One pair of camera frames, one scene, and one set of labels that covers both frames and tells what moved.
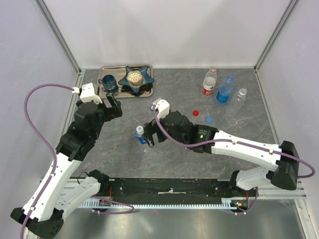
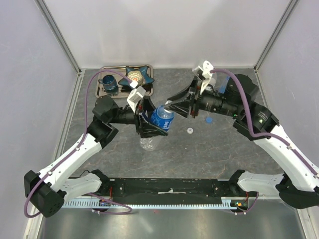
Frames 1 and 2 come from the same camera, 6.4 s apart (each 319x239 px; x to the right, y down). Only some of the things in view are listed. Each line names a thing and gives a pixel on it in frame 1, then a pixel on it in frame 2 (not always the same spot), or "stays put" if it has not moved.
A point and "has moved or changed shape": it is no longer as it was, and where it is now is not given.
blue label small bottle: x=139 y=132 has moved or changed shape
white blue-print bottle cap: x=139 y=130 has moved or changed shape
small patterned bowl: x=135 y=78 stays put
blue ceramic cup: x=109 y=83 stays put
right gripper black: x=149 y=129 -> x=193 y=93
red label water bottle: x=209 y=81 stays put
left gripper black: x=111 y=113 -> x=144 y=127
